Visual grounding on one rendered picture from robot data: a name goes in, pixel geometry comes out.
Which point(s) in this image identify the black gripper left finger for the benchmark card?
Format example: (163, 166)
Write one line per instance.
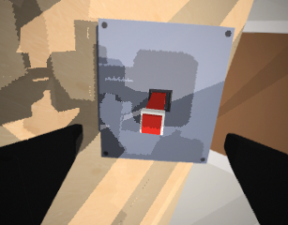
(32, 171)

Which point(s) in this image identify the red square peg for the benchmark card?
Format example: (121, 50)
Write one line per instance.
(152, 117)

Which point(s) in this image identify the grey sloped panel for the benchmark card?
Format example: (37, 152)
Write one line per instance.
(188, 62)

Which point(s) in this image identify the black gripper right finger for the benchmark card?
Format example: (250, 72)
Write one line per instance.
(262, 173)

